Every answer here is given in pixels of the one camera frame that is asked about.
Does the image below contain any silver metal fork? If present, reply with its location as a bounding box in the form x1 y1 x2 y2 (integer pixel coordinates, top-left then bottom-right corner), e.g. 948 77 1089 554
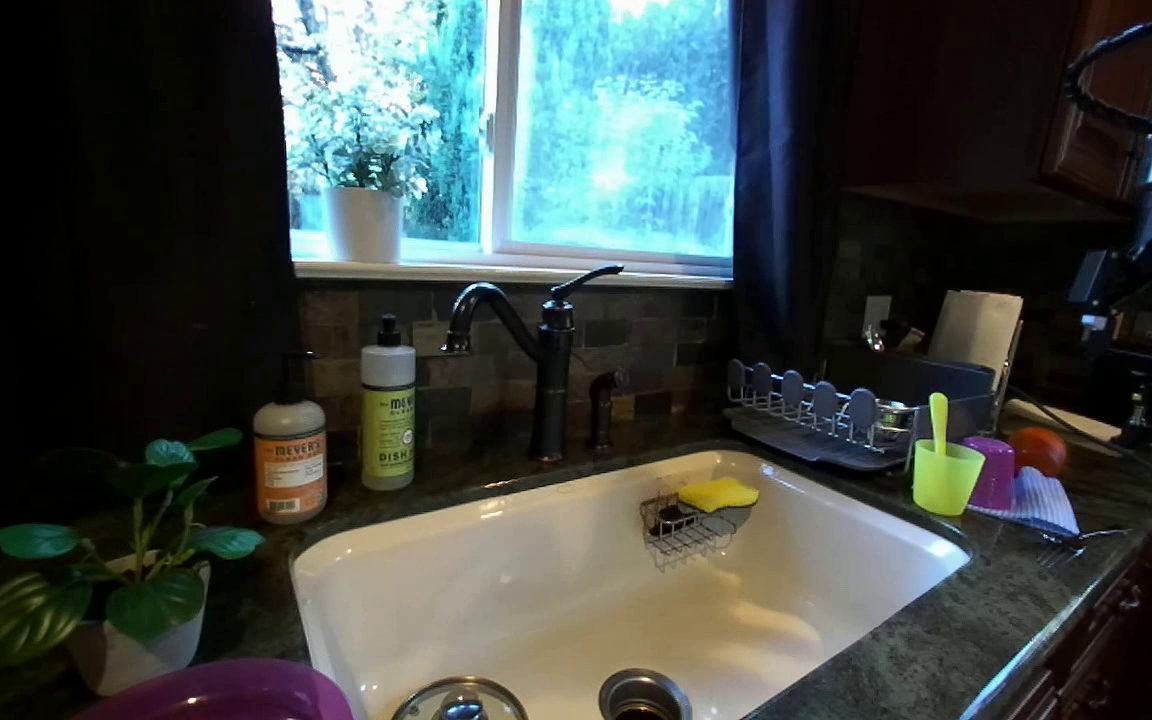
999 519 1139 553

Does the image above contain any round orange fruit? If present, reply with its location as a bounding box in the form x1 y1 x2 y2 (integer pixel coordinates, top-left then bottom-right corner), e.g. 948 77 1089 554
1009 424 1072 480

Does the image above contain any white paper towel roll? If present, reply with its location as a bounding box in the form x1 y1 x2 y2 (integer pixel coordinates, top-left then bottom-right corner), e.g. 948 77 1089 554
927 287 1028 400

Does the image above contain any blue white striped cloth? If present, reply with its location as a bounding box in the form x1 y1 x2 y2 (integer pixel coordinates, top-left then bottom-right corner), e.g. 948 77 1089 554
966 462 1083 543

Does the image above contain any purple plastic cup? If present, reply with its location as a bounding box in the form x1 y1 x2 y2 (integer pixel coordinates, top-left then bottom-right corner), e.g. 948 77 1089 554
963 432 1023 510

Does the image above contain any lime green plastic cup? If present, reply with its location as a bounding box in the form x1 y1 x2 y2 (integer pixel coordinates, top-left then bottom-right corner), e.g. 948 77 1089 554
907 434 989 519

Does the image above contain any dark wooden upper cabinet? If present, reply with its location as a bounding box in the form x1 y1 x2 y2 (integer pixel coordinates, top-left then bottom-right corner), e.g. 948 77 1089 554
840 0 1152 222

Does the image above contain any dark wooden cabinet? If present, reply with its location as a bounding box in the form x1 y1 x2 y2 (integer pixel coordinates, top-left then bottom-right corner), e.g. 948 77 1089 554
989 505 1152 720
840 0 1152 222

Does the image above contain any dark wooden lower cabinet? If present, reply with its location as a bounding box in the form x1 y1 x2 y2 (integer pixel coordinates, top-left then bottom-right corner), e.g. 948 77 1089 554
989 505 1152 720

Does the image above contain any metal dish drying rack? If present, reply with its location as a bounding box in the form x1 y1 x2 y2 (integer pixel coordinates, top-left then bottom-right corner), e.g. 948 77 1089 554
718 349 1009 480

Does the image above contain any navy blue curtain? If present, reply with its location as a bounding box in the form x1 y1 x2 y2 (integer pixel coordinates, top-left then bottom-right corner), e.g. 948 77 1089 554
730 0 848 370

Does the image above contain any yellow sponge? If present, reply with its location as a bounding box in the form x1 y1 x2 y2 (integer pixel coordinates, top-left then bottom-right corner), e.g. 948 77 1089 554
677 472 764 519

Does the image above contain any dark faucet side sprayer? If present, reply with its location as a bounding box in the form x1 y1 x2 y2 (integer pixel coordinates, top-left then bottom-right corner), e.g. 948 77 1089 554
582 369 624 456

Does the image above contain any dark bronze kitchen faucet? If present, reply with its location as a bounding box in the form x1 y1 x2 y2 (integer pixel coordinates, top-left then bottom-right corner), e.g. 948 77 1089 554
438 258 627 462

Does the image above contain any metal sink drain strainer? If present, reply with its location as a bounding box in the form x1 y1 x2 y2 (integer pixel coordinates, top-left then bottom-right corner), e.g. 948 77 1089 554
596 662 695 720

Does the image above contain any white kitchen sink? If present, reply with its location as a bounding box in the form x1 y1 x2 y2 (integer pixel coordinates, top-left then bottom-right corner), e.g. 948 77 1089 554
286 443 976 720

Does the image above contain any green dish soap bottle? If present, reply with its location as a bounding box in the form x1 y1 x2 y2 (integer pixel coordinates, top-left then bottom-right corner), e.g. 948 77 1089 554
357 313 421 494

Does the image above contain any round metal sink stopper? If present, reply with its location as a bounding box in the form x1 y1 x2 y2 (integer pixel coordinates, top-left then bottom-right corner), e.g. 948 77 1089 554
390 673 532 720

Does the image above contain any windowsill plant in white pot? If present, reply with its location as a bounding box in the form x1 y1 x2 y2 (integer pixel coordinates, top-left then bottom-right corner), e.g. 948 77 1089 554
293 112 437 269

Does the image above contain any orange label soap bottle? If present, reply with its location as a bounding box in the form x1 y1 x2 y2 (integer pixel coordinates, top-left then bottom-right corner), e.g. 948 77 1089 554
246 350 331 527

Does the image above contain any purple bowl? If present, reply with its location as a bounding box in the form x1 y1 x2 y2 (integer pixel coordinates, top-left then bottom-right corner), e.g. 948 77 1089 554
73 657 360 720

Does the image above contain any dark brown curtain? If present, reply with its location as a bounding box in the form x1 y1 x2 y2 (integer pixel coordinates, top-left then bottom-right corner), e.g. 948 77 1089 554
0 0 295 537

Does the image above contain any small leafy potted plant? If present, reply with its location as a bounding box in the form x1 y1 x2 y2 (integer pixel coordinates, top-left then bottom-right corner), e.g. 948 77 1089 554
0 424 267 700

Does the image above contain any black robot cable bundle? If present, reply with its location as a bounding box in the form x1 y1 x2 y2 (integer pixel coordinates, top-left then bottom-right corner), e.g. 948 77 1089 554
1064 0 1152 153

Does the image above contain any white wall outlet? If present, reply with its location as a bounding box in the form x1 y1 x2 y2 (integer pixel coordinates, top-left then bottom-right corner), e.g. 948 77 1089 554
860 290 901 350

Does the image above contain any wire sponge caddy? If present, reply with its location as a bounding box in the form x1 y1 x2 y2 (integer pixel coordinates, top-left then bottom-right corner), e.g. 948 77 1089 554
635 491 752 571

